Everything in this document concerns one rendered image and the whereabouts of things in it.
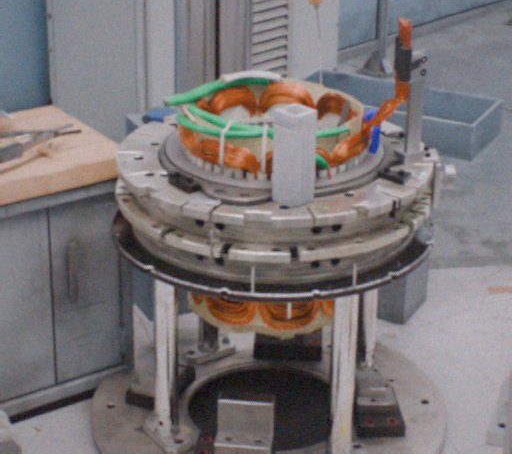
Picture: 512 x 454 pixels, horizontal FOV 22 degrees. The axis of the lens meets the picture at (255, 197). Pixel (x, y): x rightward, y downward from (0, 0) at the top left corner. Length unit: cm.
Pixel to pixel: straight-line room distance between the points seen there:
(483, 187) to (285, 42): 78
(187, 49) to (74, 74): 210
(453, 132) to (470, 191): 261
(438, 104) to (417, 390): 37
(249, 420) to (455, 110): 52
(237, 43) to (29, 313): 52
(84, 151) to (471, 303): 59
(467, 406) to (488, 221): 245
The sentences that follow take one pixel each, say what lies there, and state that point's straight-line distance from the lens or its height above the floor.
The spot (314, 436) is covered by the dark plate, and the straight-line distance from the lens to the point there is 148.
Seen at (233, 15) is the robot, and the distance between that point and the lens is 178.
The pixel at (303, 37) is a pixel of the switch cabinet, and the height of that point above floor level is 46.
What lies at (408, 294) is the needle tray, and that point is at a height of 82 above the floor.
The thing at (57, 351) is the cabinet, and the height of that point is 85.
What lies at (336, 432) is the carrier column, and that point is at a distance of 138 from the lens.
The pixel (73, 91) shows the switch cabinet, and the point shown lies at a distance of 390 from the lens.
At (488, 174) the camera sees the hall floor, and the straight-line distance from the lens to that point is 432.
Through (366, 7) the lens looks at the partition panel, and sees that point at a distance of 512.
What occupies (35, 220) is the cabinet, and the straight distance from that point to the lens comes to 143.
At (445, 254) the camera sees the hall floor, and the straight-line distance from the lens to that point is 375.
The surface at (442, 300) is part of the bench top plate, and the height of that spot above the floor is 78.
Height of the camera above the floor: 159
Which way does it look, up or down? 23 degrees down
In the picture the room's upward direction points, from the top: 1 degrees clockwise
